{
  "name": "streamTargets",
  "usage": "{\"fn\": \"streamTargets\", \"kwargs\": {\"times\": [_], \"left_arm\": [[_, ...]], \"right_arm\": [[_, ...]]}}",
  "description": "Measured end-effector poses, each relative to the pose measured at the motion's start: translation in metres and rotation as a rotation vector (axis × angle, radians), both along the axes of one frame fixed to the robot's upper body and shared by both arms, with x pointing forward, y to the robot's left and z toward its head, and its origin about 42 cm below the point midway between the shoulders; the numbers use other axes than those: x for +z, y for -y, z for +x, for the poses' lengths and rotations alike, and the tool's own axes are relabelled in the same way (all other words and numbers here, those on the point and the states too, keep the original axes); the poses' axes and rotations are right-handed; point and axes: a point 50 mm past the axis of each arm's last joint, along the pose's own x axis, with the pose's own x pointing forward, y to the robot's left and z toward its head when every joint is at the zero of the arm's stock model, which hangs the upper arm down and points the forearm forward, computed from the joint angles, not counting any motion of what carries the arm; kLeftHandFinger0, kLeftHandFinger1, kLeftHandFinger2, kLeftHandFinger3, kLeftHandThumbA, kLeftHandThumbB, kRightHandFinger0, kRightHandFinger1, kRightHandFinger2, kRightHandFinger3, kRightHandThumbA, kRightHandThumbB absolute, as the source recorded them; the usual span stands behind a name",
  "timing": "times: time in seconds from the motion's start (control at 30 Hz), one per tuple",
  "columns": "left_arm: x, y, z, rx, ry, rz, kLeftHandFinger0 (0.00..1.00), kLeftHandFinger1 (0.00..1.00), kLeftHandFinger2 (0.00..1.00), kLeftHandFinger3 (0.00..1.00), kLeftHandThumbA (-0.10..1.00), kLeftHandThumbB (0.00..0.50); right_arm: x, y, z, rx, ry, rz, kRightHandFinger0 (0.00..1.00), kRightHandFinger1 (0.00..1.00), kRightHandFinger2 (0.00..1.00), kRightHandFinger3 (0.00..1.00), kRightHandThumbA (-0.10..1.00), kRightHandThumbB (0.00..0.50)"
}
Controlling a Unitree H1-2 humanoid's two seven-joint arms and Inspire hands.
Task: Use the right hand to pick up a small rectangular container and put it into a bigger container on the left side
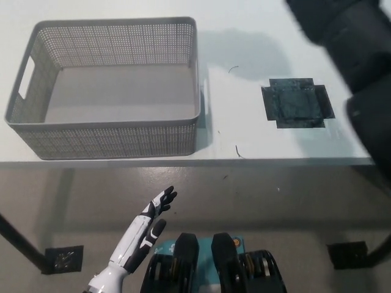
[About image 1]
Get black tape patch on table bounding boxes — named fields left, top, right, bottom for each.
left=261, top=78, right=335, bottom=129

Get black table leg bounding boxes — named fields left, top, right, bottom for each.
left=368, top=225, right=391, bottom=267
left=0, top=210, right=47, bottom=267

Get large grey perforated basket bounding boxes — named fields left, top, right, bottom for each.
left=4, top=16, right=211, bottom=161

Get white and black left hand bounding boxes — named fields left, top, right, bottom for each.
left=86, top=186, right=178, bottom=292

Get black and teal robot body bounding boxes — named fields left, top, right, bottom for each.
left=146, top=233, right=288, bottom=293

